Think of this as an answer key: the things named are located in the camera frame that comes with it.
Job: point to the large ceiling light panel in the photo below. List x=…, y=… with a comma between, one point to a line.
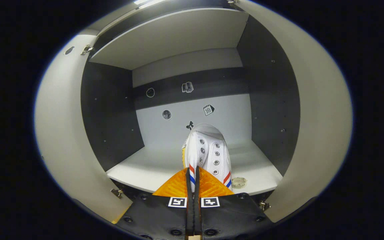
x=148, y=2

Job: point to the grey shoe cabinet door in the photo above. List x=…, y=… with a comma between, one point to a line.
x=318, y=116
x=62, y=126

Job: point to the grey cabinet shelf board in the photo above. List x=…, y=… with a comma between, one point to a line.
x=172, y=36
x=145, y=166

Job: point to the white canvas shoe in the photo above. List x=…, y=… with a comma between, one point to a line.
x=208, y=150

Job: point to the grey shoe cabinet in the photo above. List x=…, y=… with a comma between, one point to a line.
x=112, y=116

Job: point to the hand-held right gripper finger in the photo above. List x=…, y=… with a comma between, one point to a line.
x=197, y=213
x=189, y=213

